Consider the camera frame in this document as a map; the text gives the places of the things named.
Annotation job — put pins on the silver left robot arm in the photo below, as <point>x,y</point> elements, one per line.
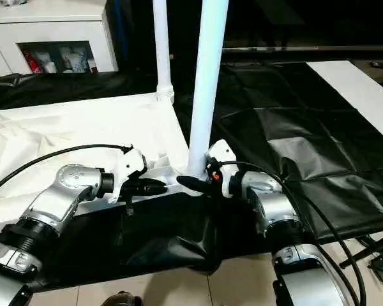
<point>73,181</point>

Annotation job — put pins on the clear glass ornament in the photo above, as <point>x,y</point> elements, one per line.
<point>6,3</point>

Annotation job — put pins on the white glass-door cabinet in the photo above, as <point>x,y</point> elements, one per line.
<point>51,32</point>

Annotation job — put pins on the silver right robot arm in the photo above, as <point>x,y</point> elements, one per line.
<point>274,204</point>

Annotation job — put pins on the white plastic table top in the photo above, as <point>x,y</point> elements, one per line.
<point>67,127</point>

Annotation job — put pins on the black stand leg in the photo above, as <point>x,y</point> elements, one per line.
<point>367,252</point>

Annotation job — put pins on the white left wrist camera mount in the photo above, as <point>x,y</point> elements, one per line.
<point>127,162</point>

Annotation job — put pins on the white flat board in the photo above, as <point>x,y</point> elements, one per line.
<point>354,89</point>

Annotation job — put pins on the dark robot foot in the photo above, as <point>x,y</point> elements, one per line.
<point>124,299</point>

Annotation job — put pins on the white plastic table leg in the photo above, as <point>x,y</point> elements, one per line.
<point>207,79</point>
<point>162,48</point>

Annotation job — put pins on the black table mat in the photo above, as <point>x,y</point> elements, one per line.
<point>290,143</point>

